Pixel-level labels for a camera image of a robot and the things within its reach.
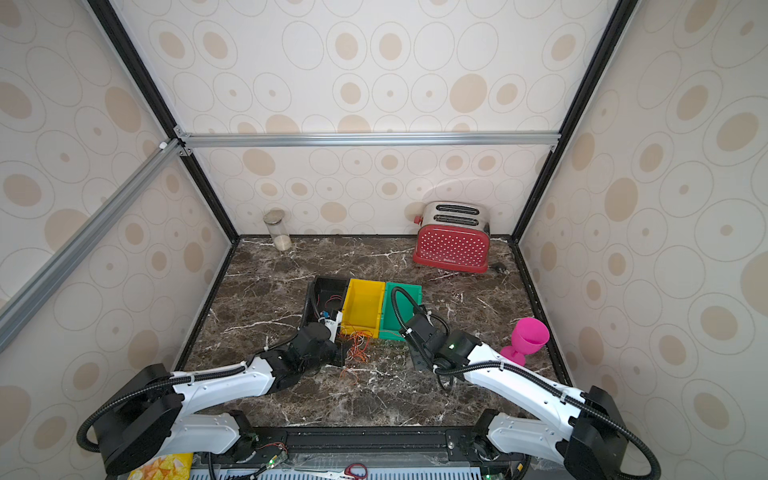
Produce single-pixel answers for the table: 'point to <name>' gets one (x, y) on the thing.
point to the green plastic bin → (391, 327)
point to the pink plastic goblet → (529, 336)
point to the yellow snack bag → (174, 466)
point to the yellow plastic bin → (363, 307)
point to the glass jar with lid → (276, 222)
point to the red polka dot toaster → (453, 235)
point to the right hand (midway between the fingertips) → (432, 347)
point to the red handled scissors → (348, 471)
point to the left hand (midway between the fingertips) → (361, 344)
